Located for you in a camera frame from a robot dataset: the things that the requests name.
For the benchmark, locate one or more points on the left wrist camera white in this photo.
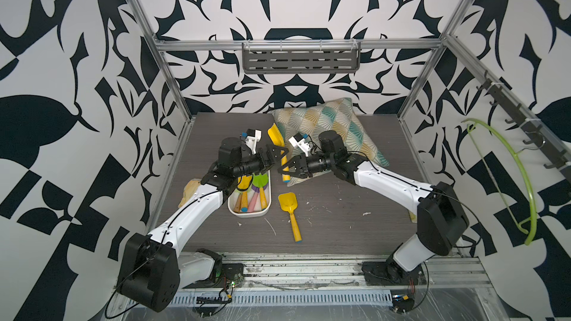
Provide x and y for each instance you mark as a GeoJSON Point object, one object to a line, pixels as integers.
{"type": "Point", "coordinates": [251, 138]}

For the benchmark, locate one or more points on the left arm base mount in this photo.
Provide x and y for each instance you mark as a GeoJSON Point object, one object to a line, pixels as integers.
{"type": "Point", "coordinates": [223, 274]}

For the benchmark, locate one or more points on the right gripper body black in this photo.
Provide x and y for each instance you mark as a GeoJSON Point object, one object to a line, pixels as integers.
{"type": "Point", "coordinates": [310, 165]}

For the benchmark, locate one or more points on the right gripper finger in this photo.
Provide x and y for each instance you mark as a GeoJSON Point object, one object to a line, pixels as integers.
{"type": "Point", "coordinates": [290, 165]}
{"type": "Point", "coordinates": [285, 173]}

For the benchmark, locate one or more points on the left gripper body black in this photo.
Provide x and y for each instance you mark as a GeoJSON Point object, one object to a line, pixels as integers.
{"type": "Point", "coordinates": [251, 165]}

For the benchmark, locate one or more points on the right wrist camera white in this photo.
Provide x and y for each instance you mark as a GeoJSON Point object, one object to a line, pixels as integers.
{"type": "Point", "coordinates": [299, 141]}

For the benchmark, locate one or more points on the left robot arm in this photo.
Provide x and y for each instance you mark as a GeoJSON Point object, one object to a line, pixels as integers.
{"type": "Point", "coordinates": [150, 272]}

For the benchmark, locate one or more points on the purple shovel pink handle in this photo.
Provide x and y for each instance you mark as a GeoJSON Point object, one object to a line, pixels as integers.
{"type": "Point", "coordinates": [253, 202]}

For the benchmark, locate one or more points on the grey wall shelf rack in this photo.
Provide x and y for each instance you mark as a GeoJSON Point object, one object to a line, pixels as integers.
{"type": "Point", "coordinates": [301, 57]}

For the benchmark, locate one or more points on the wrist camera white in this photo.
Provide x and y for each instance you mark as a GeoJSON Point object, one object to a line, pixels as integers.
{"type": "Point", "coordinates": [251, 138]}
{"type": "Point", "coordinates": [299, 141]}

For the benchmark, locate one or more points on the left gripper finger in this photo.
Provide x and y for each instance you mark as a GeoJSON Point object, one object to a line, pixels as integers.
{"type": "Point", "coordinates": [276, 150]}
{"type": "Point", "coordinates": [275, 162]}

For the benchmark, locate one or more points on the black hook rail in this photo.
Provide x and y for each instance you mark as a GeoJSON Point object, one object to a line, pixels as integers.
{"type": "Point", "coordinates": [538, 135]}

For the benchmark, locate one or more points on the green shovel yellow handle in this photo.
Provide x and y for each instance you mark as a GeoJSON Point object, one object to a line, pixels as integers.
{"type": "Point", "coordinates": [260, 182]}

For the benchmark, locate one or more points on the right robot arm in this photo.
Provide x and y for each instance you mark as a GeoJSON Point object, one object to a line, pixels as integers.
{"type": "Point", "coordinates": [441, 219]}

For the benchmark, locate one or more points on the yellow toy shovel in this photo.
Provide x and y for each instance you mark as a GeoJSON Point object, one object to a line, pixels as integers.
{"type": "Point", "coordinates": [241, 205]}
{"type": "Point", "coordinates": [288, 203]}
{"type": "Point", "coordinates": [277, 139]}

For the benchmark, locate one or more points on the white cable duct strip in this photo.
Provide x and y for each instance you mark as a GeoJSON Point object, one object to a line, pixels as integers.
{"type": "Point", "coordinates": [260, 298]}

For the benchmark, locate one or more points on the white storage box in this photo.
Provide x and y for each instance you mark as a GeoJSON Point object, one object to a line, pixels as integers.
{"type": "Point", "coordinates": [234, 196]}

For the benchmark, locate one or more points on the right tissue pack yellow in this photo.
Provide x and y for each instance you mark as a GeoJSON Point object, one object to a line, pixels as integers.
{"type": "Point", "coordinates": [413, 218]}

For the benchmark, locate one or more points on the aluminium frame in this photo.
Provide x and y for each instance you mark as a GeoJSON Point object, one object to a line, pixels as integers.
{"type": "Point", "coordinates": [419, 60]}

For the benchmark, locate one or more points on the green plastic hanger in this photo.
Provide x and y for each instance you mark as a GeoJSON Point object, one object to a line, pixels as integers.
{"type": "Point", "coordinates": [505, 180]}

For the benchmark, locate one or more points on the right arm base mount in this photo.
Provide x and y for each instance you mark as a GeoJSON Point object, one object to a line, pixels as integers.
{"type": "Point", "coordinates": [389, 273]}

